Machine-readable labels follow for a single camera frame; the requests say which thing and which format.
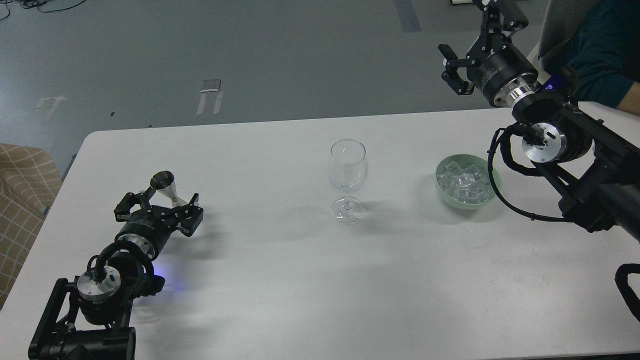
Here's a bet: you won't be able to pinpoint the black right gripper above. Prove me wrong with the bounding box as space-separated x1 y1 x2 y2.
438 0 538 108

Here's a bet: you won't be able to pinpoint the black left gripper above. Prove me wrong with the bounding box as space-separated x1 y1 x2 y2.
114 187 204 260

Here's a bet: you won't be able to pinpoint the steel cocktail jigger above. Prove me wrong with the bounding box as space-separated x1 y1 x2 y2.
150 170 189 208

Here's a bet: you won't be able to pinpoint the green bowl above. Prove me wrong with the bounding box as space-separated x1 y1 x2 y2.
435 153 502 211

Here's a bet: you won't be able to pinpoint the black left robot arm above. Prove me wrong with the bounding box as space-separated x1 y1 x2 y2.
27 187 204 360

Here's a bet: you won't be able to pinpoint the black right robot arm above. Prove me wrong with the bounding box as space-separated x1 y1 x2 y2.
438 0 639 239

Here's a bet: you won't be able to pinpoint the clear ice cubes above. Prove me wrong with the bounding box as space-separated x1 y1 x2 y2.
436 160 494 205

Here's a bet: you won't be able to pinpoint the clear wine glass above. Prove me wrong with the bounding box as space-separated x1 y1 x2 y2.
327 138 369 224

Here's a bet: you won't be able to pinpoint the grey white office chair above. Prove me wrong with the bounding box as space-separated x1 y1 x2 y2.
527 0 598 83

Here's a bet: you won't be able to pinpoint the seated person in teal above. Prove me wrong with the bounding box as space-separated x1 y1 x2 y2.
561 0 640 116

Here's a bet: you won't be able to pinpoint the beige checkered cushion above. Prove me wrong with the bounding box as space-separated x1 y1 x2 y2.
0 143 62 306

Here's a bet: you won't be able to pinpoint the black floor cables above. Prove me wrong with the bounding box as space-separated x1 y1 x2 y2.
0 0 87 22

